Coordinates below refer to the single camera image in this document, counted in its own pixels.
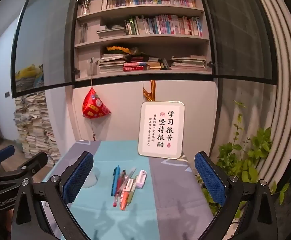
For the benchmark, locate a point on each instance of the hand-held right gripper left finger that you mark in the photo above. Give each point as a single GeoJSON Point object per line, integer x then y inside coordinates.
{"type": "Point", "coordinates": [78, 177]}

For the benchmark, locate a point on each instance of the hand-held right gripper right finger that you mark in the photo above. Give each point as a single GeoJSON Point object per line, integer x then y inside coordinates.
{"type": "Point", "coordinates": [210, 180]}

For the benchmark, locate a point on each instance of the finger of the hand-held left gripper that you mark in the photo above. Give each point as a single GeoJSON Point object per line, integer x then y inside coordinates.
{"type": "Point", "coordinates": [33, 163]}
{"type": "Point", "coordinates": [4, 152]}

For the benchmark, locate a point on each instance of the clear plastic pencil bag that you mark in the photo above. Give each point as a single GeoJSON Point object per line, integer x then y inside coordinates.
{"type": "Point", "coordinates": [92, 178]}

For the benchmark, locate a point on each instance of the blue pen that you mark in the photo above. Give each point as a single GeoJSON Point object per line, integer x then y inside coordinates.
{"type": "Point", "coordinates": [116, 180]}

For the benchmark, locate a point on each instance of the red pen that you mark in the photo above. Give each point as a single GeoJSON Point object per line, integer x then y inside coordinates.
{"type": "Point", "coordinates": [119, 190]}

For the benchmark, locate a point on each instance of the clear pen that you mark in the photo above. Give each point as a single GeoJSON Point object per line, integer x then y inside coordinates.
{"type": "Point", "coordinates": [130, 177]}

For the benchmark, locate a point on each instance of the orange pen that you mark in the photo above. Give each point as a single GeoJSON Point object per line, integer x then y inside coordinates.
{"type": "Point", "coordinates": [124, 201]}

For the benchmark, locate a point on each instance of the white pink marker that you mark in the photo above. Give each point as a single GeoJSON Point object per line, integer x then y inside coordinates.
{"type": "Point", "coordinates": [130, 185]}

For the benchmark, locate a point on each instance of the pale green pen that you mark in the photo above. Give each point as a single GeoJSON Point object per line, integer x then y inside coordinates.
{"type": "Point", "coordinates": [133, 193]}

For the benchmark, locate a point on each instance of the tall pile of books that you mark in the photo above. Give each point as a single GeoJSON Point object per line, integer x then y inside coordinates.
{"type": "Point", "coordinates": [35, 135]}

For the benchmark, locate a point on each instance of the green potted plant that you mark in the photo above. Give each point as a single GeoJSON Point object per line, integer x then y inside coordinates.
{"type": "Point", "coordinates": [243, 160]}

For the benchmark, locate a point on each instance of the teal grey tablecloth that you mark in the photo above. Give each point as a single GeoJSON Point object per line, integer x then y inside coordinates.
{"type": "Point", "coordinates": [110, 220]}

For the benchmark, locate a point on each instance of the white purple correction tape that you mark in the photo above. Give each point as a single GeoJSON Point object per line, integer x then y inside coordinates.
{"type": "Point", "coordinates": [141, 178]}

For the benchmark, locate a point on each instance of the framed calligraphy sign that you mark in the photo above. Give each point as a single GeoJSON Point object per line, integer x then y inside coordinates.
{"type": "Point", "coordinates": [160, 130]}

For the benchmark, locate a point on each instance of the red pyramid hanging ornament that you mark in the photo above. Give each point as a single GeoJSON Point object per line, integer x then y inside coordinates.
{"type": "Point", "coordinates": [94, 105]}

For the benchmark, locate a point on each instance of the yellow plastic bag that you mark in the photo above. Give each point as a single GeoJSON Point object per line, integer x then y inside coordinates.
{"type": "Point", "coordinates": [29, 73]}

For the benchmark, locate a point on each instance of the clear acrylic holder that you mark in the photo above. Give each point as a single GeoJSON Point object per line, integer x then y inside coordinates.
{"type": "Point", "coordinates": [93, 67]}

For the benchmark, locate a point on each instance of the stack of flat magazines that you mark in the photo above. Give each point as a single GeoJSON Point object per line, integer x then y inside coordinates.
{"type": "Point", "coordinates": [110, 65]}

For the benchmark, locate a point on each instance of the dark glass cabinet door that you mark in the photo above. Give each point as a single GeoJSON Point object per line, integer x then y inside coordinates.
{"type": "Point", "coordinates": [48, 42]}
{"type": "Point", "coordinates": [235, 30]}

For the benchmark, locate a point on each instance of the stack of flat grey books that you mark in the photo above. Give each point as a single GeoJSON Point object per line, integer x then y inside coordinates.
{"type": "Point", "coordinates": [188, 63]}

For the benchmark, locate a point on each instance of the red hardcover books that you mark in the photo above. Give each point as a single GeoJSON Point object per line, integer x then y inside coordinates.
{"type": "Point", "coordinates": [135, 67]}

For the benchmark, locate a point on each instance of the grey pleated curtain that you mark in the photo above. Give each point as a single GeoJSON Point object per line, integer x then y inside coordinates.
{"type": "Point", "coordinates": [285, 80]}

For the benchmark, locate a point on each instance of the small stack of dark books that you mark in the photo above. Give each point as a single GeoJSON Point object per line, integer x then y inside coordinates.
{"type": "Point", "coordinates": [158, 63]}

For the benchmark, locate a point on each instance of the grey bookshelf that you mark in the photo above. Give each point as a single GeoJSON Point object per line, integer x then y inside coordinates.
{"type": "Point", "coordinates": [90, 37]}

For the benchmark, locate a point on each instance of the clear glass vase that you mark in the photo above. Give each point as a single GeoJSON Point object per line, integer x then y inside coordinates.
{"type": "Point", "coordinates": [83, 33]}
{"type": "Point", "coordinates": [86, 6]}

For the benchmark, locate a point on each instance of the grey book stack with bowl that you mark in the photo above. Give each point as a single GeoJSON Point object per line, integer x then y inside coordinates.
{"type": "Point", "coordinates": [110, 32]}

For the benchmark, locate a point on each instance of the row of colourful upright books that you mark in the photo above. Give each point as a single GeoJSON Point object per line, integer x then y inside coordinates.
{"type": "Point", "coordinates": [165, 26]}

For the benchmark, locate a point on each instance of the long row of upright books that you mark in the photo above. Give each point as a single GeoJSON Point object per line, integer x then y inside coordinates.
{"type": "Point", "coordinates": [148, 1]}

